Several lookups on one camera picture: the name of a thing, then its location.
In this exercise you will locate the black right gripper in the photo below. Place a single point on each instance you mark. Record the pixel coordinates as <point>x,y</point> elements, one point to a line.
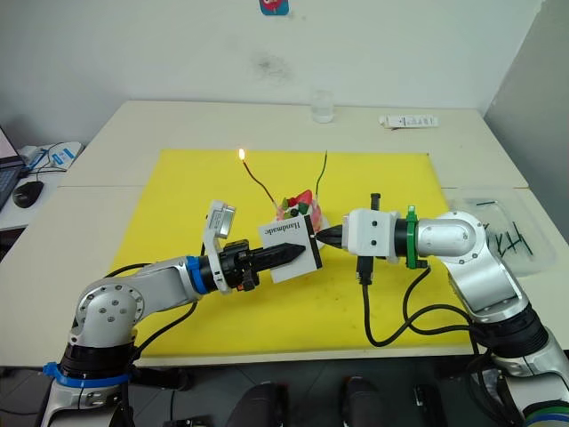
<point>345,238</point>

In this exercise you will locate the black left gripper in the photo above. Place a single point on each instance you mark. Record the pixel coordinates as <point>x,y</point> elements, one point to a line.
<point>234,267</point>

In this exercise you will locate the white Handmade matchbox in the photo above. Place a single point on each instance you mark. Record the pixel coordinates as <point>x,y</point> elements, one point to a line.
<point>293,231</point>

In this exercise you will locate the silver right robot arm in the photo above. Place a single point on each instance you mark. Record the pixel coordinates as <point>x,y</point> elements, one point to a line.
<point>471,262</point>

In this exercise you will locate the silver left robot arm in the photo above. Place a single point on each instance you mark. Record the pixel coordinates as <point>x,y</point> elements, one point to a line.
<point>111,307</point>

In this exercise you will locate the thin dark green stick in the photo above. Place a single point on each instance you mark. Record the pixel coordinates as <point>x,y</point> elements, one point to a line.
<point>485,203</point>

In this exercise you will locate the thin dark unlit candle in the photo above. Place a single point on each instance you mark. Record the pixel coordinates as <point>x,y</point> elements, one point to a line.
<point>322,171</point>

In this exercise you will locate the green right wrist clamp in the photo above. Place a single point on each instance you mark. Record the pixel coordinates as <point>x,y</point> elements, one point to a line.
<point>412,238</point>

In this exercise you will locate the thin dark lit candle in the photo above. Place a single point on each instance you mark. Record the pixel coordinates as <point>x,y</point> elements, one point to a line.
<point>255,178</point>

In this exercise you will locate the blue left wrist clamp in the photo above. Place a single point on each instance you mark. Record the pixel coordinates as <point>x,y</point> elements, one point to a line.
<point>195,276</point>

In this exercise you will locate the yellow table mat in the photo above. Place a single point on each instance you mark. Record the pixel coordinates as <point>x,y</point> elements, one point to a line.
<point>186,200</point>

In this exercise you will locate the clear glass cup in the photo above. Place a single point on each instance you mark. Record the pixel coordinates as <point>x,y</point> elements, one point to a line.
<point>322,107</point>

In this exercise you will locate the clear plastic tray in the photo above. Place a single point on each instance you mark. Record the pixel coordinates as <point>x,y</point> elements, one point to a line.
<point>511,231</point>

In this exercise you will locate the blue and white card box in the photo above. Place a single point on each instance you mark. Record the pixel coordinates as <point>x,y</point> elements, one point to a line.
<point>63,155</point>

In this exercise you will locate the white side desk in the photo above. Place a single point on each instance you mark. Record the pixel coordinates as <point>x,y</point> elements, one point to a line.
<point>40,209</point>

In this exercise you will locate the black computer mouse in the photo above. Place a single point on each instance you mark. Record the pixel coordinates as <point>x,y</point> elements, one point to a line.
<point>28,193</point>

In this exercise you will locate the dark laptop computer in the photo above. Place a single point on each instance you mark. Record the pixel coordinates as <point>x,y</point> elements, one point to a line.
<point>6,173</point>

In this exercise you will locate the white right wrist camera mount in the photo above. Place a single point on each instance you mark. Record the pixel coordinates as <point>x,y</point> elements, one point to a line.
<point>369,233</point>

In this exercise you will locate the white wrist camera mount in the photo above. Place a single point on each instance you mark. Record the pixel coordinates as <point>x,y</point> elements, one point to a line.
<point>369,233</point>
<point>221,220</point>

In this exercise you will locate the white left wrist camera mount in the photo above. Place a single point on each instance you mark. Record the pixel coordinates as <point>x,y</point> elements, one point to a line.
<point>221,220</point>

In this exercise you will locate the blue and red wall sticker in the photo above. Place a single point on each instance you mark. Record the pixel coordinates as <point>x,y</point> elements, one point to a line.
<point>274,6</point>

